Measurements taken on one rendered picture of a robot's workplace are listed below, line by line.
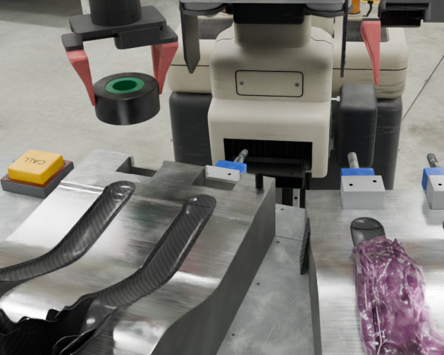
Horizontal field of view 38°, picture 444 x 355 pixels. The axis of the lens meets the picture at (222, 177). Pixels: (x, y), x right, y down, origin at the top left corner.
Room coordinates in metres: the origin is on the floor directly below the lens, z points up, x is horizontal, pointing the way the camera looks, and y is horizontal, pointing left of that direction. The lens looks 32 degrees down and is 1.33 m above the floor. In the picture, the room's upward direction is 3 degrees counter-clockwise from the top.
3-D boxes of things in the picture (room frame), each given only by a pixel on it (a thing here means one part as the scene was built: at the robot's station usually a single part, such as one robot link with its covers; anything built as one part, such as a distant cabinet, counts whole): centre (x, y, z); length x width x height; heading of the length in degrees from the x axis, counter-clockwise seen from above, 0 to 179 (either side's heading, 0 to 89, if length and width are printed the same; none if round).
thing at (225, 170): (0.80, -0.01, 0.83); 0.13 x 0.05 x 0.05; 157
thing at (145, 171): (0.73, 0.11, 0.87); 0.05 x 0.05 x 0.04; 68
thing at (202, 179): (0.68, 0.01, 0.87); 0.05 x 0.05 x 0.04; 68
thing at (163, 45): (0.73, 0.08, 1.04); 0.07 x 0.07 x 0.09; 18
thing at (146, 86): (0.72, 0.11, 0.99); 0.08 x 0.08 x 0.04
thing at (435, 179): (0.71, -0.29, 0.86); 0.13 x 0.05 x 0.05; 175
